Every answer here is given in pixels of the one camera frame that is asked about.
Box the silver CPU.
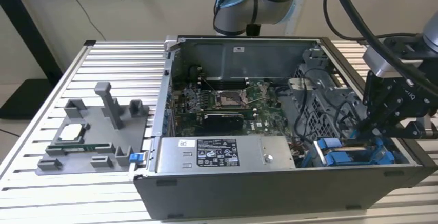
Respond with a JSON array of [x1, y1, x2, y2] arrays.
[[60, 124, 87, 141]]

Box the grey parts rack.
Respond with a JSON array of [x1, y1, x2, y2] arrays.
[[36, 82, 151, 176]]

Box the green motherboard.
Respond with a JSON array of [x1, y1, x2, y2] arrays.
[[171, 80, 295, 137]]

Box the black open PC case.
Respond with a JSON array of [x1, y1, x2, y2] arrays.
[[128, 34, 437, 221]]

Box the black disk wire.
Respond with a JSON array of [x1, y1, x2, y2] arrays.
[[334, 98, 363, 138]]

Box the grey plastic case bracket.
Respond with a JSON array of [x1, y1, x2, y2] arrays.
[[301, 48, 330, 65]]

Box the installed disk in blue carrier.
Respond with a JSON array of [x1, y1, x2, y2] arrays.
[[325, 151, 397, 166]]

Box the green RAM stick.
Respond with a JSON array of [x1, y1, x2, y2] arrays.
[[64, 144, 112, 151]]

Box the black RAM slots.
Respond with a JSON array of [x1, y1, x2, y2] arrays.
[[198, 76, 250, 90]]

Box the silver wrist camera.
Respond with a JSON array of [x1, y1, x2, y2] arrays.
[[362, 47, 422, 77]]

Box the red and black wire bundle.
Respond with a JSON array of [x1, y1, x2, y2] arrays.
[[289, 141, 307, 158]]

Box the thin metal locking lever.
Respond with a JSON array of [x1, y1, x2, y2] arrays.
[[200, 75, 216, 93]]

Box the long black case cable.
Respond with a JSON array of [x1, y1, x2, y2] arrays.
[[294, 69, 338, 142]]

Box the black graphics card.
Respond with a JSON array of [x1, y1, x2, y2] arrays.
[[196, 112, 247, 135]]

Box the thin black wall cable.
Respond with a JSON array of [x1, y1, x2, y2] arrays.
[[63, 0, 107, 42]]

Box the perforated metal drive cage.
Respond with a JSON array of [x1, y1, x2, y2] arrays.
[[283, 64, 363, 142]]

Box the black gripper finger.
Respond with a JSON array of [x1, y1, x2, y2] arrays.
[[367, 106, 411, 138], [358, 71, 394, 132]]

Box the CPU socket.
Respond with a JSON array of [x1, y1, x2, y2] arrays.
[[214, 89, 247, 108]]

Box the silver power supply unit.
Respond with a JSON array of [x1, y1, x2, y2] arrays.
[[155, 135, 297, 173]]

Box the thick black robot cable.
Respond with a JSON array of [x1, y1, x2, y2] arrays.
[[323, 0, 438, 96]]

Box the metal socket cover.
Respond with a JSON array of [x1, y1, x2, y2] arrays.
[[245, 82, 271, 104]]

